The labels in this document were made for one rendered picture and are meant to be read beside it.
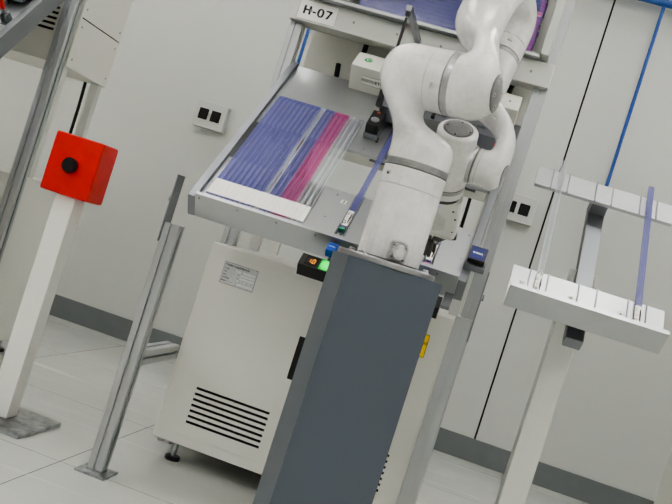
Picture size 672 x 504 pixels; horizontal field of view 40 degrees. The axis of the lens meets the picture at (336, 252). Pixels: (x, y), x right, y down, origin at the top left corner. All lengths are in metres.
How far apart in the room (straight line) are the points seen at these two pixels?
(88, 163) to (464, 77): 1.16
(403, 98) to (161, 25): 2.91
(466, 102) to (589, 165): 2.49
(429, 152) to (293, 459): 0.60
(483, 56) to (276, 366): 1.14
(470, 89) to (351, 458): 0.70
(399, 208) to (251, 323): 0.95
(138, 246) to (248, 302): 1.92
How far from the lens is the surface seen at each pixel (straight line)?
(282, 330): 2.53
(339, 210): 2.29
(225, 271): 2.57
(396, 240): 1.69
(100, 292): 4.49
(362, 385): 1.68
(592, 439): 4.18
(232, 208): 2.24
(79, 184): 2.52
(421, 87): 1.74
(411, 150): 1.71
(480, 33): 1.80
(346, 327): 1.66
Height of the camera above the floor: 0.70
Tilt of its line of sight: level
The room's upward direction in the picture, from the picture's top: 18 degrees clockwise
